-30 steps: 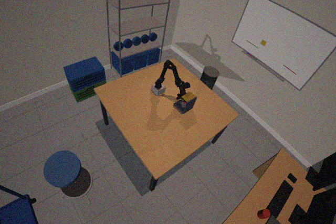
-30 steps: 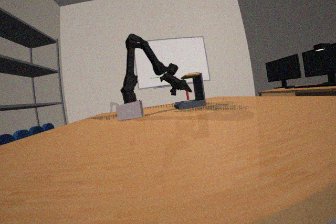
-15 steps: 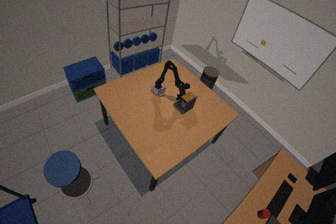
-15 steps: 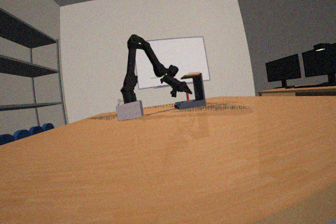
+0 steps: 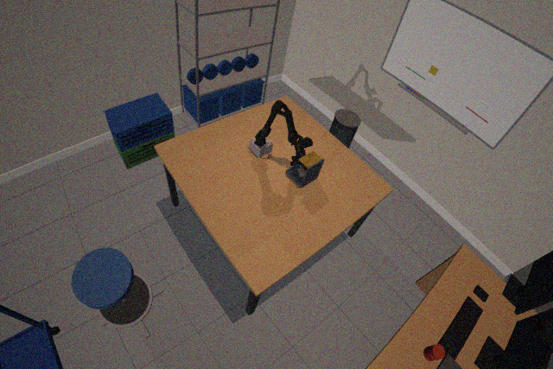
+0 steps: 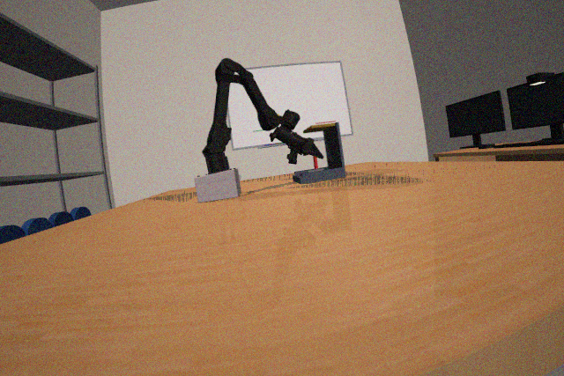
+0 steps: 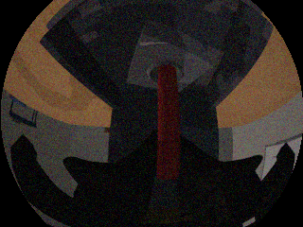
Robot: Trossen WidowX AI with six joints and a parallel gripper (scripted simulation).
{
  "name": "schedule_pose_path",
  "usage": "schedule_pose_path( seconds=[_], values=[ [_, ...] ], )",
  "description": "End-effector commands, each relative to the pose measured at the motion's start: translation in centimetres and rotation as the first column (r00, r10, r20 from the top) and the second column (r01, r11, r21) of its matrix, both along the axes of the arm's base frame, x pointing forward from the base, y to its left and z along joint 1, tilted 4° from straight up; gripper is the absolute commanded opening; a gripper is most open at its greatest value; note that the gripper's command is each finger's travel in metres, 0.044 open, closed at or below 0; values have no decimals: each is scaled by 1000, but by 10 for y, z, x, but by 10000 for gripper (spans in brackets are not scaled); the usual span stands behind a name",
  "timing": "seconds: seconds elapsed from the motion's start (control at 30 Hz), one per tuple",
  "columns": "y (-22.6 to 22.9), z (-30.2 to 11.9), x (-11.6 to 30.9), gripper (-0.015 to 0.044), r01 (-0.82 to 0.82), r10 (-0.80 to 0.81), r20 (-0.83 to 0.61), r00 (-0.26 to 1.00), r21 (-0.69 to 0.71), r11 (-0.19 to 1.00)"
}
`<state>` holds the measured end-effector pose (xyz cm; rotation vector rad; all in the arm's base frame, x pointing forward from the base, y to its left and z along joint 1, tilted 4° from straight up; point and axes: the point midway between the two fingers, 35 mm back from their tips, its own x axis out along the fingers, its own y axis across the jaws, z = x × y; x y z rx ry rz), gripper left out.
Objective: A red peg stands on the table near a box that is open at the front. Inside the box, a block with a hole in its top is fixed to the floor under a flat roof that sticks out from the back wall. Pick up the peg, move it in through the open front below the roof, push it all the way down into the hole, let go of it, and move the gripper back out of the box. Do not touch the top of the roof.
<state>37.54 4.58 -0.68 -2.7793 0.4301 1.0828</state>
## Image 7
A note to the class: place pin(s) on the dark red peg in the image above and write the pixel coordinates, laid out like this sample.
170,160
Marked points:
169,125

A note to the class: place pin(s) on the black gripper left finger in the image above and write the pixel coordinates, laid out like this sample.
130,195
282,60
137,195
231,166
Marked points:
131,178

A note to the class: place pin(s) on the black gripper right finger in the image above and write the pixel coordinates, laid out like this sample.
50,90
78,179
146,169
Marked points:
201,175

